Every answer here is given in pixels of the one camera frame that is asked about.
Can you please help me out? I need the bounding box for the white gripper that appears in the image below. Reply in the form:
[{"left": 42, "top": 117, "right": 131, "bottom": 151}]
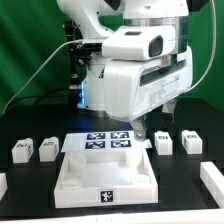
[{"left": 103, "top": 47, "right": 193, "bottom": 140}]

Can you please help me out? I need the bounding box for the white square tabletop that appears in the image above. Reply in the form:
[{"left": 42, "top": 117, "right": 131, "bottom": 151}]
[{"left": 54, "top": 149, "right": 158, "bottom": 208}]

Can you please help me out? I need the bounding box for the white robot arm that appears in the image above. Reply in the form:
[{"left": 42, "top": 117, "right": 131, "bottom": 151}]
[{"left": 56, "top": 0, "right": 209, "bottom": 141}]

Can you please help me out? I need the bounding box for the paper sheet with AprilTags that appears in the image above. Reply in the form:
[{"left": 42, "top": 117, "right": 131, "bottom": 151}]
[{"left": 62, "top": 130, "right": 152, "bottom": 152}]

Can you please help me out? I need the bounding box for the white obstacle bar left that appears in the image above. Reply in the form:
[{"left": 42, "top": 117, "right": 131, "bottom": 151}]
[{"left": 0, "top": 173, "right": 8, "bottom": 201}]

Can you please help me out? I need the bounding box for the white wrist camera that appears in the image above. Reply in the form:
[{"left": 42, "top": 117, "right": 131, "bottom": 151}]
[{"left": 102, "top": 25, "right": 175, "bottom": 61}]

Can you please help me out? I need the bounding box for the black cable on table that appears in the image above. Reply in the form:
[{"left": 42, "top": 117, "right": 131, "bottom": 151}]
[{"left": 5, "top": 87, "right": 72, "bottom": 111}]

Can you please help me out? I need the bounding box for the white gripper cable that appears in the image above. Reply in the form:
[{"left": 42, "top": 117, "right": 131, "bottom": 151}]
[{"left": 189, "top": 0, "right": 218, "bottom": 93}]

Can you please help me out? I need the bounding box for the white camera cable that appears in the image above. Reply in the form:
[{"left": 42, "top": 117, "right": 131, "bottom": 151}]
[{"left": 1, "top": 39, "right": 84, "bottom": 115}]

